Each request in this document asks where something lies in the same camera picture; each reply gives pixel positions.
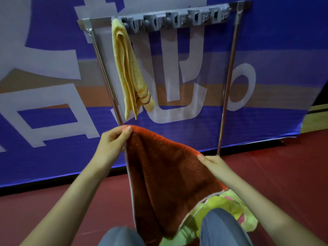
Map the person's right hand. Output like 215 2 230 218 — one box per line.
196 155 235 185

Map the person's left hand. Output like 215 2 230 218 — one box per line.
91 125 134 174

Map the bright yellow towel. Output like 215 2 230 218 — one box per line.
188 191 246 228

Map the orange towel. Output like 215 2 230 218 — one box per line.
123 125 229 246

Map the pale yellow-green towel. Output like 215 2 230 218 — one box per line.
230 192 259 232

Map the light green towel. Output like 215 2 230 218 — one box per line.
158 222 202 246

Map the pale yellow striped towel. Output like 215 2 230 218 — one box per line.
111 18 156 120

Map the chrome metal rack frame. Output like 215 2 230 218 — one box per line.
77 0 253 156

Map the grey clip hook bar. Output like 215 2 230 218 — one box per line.
118 3 231 33

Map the person's left forearm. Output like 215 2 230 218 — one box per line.
20 160 111 246

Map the person's right forearm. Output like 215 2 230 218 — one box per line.
221 171 321 246

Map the blue printed banner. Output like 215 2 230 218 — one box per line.
0 0 328 189

